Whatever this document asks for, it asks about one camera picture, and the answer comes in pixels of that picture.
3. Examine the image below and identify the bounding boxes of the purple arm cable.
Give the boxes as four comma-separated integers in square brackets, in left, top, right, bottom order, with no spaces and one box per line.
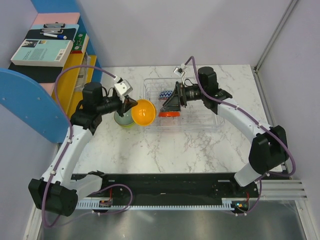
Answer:
[183,56,297,217]
[42,65,133,229]

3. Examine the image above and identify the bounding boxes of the pale green-grey bowl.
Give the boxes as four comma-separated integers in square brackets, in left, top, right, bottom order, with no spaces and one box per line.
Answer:
[113,110,134,125]

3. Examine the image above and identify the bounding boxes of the lime green bowl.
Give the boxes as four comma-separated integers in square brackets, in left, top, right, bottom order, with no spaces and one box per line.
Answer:
[118,122,136,128]

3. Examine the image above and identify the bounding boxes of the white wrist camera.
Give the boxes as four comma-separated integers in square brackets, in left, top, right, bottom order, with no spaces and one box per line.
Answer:
[173,64,186,78]
[114,77,133,97]

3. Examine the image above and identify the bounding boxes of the green book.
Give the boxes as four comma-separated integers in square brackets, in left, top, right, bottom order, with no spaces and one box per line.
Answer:
[71,33,89,54]

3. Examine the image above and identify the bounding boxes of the teal paperback book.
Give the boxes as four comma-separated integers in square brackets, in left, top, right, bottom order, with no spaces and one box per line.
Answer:
[10,39,73,68]

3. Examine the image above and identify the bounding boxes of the light blue clipboard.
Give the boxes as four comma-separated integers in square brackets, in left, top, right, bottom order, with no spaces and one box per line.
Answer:
[31,22,79,41]

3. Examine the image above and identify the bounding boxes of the blue white marker pen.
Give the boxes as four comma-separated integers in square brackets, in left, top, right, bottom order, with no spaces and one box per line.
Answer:
[43,32,68,40]

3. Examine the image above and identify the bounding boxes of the aluminium frame rail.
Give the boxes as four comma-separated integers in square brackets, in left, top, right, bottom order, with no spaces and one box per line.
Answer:
[252,0,301,73]

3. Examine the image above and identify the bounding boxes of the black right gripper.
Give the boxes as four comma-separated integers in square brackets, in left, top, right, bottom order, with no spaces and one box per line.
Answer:
[161,82,206,113]

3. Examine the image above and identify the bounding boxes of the clear plastic sleeve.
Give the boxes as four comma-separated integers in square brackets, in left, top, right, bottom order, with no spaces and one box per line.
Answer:
[74,52,91,93]

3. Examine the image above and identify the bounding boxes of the solid orange bowl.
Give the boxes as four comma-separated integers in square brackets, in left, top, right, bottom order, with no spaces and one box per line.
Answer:
[158,111,180,118]

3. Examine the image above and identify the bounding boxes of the white cable duct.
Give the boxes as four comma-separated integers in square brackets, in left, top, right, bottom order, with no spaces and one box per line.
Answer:
[75,197,248,213]

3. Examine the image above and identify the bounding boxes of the yellow bowl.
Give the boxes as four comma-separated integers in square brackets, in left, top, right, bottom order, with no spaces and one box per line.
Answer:
[131,99,157,127]

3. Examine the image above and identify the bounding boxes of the black clipboard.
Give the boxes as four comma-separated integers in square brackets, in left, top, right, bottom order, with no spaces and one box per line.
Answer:
[8,28,77,83]

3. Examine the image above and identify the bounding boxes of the blue orange patterned bowl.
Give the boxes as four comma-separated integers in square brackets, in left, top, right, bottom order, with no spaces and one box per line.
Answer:
[158,90,173,100]

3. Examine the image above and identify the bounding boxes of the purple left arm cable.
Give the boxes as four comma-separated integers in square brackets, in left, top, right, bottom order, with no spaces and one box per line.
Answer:
[42,65,133,229]

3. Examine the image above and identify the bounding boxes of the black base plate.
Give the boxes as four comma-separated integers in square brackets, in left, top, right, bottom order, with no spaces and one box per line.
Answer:
[92,173,259,206]

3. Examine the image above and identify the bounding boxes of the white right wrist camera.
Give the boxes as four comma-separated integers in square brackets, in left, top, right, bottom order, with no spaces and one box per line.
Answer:
[173,64,186,78]

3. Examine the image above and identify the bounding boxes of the pink board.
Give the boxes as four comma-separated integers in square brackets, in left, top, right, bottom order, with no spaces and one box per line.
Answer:
[31,12,81,96]

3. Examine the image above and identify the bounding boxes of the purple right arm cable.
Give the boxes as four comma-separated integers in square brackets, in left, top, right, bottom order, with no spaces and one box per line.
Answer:
[183,56,297,217]

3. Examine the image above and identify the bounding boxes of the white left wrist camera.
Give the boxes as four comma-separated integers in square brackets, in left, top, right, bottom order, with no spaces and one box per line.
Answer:
[114,77,133,97]

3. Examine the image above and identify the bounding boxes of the yellow folder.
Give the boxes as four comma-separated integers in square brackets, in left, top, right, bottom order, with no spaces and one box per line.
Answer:
[57,53,85,118]

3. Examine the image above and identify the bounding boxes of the blue shelf unit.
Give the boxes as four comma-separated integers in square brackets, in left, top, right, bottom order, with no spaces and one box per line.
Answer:
[0,0,88,144]

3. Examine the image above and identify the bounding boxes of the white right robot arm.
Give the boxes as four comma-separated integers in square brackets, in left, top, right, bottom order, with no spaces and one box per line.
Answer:
[160,65,289,197]

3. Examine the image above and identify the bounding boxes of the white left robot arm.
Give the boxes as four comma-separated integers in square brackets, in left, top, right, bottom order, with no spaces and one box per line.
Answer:
[28,79,138,217]

